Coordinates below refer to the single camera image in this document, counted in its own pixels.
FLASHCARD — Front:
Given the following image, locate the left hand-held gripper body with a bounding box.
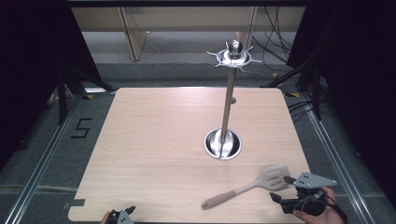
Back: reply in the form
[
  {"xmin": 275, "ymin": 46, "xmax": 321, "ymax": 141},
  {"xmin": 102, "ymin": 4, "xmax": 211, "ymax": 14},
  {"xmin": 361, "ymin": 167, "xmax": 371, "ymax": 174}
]
[{"xmin": 108, "ymin": 209, "xmax": 135, "ymax": 224}]

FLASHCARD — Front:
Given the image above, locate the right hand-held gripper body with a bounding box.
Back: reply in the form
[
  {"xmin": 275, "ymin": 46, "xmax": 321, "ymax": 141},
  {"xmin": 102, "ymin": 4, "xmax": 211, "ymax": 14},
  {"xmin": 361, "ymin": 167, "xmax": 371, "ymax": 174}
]
[{"xmin": 279, "ymin": 171, "xmax": 338, "ymax": 217}]

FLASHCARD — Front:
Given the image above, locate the grey slotted spatula beige handle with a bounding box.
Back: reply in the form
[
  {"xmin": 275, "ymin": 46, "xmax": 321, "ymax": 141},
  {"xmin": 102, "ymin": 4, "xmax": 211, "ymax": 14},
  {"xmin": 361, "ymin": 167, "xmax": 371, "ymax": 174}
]
[{"xmin": 201, "ymin": 164, "xmax": 292, "ymax": 211}]

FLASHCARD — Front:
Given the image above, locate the metal utensil stand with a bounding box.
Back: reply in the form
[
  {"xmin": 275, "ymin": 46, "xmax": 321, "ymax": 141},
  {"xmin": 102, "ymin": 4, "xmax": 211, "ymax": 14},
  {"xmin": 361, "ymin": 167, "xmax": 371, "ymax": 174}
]
[{"xmin": 204, "ymin": 39, "xmax": 264, "ymax": 161}]

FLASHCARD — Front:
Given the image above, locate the person's right hand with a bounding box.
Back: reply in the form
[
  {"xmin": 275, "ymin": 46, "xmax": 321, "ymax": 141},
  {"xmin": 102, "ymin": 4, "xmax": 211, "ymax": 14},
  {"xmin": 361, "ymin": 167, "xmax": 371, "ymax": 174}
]
[{"xmin": 291, "ymin": 186, "xmax": 339, "ymax": 224}]

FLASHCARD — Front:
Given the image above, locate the black metal stand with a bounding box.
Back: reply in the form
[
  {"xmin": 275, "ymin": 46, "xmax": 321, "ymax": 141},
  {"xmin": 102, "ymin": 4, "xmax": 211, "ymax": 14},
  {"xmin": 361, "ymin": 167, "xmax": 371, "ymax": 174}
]
[
  {"xmin": 261, "ymin": 58, "xmax": 323, "ymax": 121},
  {"xmin": 56, "ymin": 64, "xmax": 118, "ymax": 126}
]

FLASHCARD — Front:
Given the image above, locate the black curtain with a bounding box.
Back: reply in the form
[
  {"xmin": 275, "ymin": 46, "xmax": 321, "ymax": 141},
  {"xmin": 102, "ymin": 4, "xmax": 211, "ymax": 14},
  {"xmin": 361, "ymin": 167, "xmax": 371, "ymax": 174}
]
[
  {"xmin": 286, "ymin": 0, "xmax": 396, "ymax": 217},
  {"xmin": 0, "ymin": 0, "xmax": 105, "ymax": 171}
]

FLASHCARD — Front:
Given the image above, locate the light wooden cabinet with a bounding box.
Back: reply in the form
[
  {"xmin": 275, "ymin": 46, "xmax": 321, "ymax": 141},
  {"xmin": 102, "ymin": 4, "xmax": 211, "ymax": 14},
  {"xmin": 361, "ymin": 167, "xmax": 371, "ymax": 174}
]
[{"xmin": 71, "ymin": 7, "xmax": 306, "ymax": 62}]

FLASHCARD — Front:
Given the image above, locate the aluminium floor rail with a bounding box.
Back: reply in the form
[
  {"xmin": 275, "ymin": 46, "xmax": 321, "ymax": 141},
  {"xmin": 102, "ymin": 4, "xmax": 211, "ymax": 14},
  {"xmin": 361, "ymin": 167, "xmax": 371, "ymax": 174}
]
[
  {"xmin": 2, "ymin": 92, "xmax": 82, "ymax": 224},
  {"xmin": 299, "ymin": 92, "xmax": 385, "ymax": 224}
]

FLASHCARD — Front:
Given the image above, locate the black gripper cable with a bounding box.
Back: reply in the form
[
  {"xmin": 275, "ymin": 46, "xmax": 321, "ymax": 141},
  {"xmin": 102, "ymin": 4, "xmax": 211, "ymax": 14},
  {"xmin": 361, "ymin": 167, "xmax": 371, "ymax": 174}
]
[{"xmin": 298, "ymin": 190, "xmax": 348, "ymax": 224}]

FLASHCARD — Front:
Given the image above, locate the black floor cable bundle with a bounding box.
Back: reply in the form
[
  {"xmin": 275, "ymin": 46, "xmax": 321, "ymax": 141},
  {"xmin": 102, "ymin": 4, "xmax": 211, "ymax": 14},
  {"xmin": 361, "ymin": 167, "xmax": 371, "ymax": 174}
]
[{"xmin": 287, "ymin": 98, "xmax": 336, "ymax": 123}]

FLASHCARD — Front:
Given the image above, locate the black hanging cable bundle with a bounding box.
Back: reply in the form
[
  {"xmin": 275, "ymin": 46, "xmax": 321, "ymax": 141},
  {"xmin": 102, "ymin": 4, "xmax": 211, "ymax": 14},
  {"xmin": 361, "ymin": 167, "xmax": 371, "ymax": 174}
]
[{"xmin": 251, "ymin": 7, "xmax": 297, "ymax": 64}]

